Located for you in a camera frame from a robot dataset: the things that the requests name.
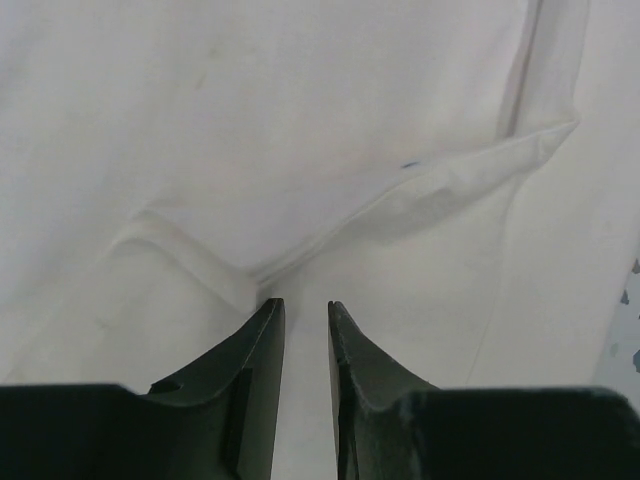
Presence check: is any white t-shirt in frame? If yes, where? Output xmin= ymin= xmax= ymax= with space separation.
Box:
xmin=0 ymin=0 xmax=640 ymax=391

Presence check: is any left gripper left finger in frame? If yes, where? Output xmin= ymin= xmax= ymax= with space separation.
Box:
xmin=1 ymin=299 xmax=285 ymax=479

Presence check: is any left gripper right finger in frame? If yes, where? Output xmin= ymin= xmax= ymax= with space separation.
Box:
xmin=328 ymin=302 xmax=639 ymax=479

